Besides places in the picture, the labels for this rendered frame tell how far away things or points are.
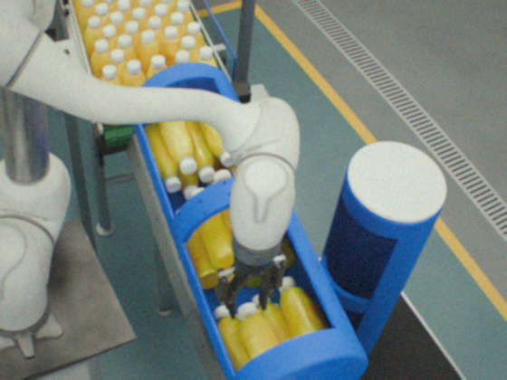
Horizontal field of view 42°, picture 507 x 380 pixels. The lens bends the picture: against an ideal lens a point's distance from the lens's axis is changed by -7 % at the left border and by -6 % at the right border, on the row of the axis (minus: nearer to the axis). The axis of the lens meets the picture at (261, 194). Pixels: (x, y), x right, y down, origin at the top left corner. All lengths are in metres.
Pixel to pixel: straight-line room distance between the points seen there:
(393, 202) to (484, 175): 1.71
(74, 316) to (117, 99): 0.68
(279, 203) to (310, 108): 2.41
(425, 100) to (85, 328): 2.59
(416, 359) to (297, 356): 1.35
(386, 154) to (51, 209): 0.93
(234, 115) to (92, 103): 0.29
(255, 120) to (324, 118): 2.27
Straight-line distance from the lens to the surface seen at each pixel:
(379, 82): 3.75
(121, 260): 2.88
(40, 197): 1.45
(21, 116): 1.30
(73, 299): 1.61
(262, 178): 1.10
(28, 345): 1.53
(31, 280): 1.40
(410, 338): 2.65
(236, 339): 1.47
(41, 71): 1.00
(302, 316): 1.45
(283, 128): 1.24
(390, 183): 1.85
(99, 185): 2.71
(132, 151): 2.07
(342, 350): 1.34
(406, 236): 1.84
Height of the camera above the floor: 2.40
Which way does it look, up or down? 51 degrees down
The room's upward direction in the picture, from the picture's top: 9 degrees clockwise
